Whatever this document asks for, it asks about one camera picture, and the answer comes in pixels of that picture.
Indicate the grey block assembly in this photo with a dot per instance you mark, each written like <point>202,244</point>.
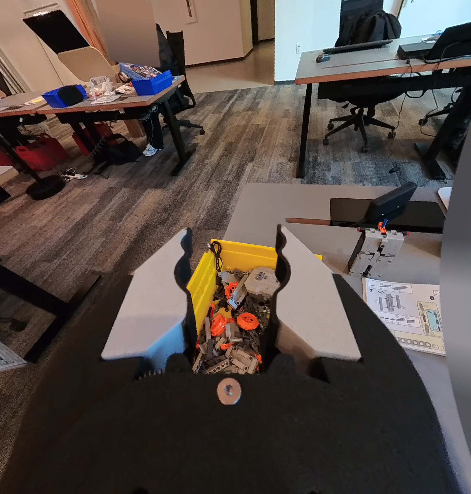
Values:
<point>374,254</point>

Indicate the black office chair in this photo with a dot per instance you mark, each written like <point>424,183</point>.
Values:
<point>360,115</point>
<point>179,96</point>

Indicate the black round stand base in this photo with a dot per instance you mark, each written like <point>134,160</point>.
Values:
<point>46,187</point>

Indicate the grey wood-edged desk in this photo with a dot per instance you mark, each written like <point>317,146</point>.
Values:
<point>355,65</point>

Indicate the large grey motor block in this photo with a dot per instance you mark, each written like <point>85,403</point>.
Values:
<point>260,281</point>

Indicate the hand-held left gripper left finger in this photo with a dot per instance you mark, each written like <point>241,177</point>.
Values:
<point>150,308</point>

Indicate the black keyboard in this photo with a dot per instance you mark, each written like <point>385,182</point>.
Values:
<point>359,46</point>

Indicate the white rounded object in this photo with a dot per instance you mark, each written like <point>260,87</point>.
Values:
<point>443,197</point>

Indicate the pile of building pieces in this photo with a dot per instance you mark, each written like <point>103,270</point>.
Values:
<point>235,355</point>

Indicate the colourful blue toy box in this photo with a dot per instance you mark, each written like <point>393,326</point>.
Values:
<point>139,69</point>

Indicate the black backpack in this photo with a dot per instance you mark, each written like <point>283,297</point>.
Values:
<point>374,27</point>

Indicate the black box-shaped device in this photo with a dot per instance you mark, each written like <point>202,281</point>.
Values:
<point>389,200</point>

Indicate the yellow plastic bin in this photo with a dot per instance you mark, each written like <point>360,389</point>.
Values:
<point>243,251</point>

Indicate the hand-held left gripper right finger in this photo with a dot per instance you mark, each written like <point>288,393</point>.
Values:
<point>316,308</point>

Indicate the red bag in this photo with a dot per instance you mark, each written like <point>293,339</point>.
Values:
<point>87,135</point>
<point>42,152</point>

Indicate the black laptop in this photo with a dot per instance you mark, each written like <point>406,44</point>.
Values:
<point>459,38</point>

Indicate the tan board with black panel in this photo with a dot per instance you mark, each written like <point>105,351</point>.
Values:
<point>85,61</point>

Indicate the black flat pad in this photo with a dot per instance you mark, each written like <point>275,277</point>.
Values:
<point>347,210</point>

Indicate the black computer mouse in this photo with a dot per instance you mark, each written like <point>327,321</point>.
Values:
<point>323,58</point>

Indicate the black desk frame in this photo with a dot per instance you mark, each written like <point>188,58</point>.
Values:
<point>65,293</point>

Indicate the black-and-white printed sheet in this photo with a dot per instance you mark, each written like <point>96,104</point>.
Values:
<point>4,355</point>

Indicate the white instruction booklet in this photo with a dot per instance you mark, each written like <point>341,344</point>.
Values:
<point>405,308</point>

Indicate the black bag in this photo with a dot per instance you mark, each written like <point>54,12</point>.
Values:
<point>121,150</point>

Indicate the large blue plastic bin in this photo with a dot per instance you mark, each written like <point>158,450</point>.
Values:
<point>152,83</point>

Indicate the clear plastic container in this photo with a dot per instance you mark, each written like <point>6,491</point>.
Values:
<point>104,88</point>

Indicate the orange toy wheel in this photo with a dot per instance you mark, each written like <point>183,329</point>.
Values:
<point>232,288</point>
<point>247,321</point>
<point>219,324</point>

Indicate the blue bin with black pouch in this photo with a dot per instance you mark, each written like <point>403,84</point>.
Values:
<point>52,98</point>

